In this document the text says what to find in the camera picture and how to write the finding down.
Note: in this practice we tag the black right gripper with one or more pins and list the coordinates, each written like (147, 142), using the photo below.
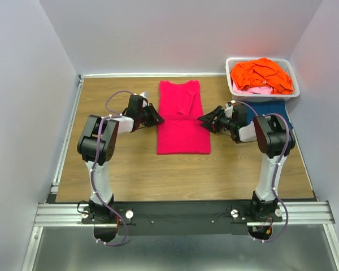
(210, 125)

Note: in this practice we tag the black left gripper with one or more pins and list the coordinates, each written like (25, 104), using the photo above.
(155, 118)

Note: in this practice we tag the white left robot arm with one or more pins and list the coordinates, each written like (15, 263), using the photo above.
(96, 147)

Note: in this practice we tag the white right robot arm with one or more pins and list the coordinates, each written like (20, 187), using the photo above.
(275, 140)

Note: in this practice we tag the white plastic laundry basket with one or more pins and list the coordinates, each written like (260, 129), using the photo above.
(283, 63)

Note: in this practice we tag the folded blue t shirt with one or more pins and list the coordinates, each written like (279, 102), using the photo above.
(271, 107)

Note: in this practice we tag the light pink t shirt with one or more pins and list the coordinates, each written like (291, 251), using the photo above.
(262, 90)

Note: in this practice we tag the orange t shirt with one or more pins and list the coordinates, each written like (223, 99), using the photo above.
(261, 72)

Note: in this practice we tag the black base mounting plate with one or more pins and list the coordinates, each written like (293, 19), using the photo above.
(194, 217)

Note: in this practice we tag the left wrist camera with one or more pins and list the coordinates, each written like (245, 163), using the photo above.
(137, 102)

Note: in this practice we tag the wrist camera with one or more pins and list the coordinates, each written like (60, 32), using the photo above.
(137, 102)
(236, 112)

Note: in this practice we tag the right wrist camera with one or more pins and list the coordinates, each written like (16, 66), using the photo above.
(236, 112)

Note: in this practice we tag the aluminium front frame rail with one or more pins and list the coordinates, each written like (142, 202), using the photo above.
(300, 213)

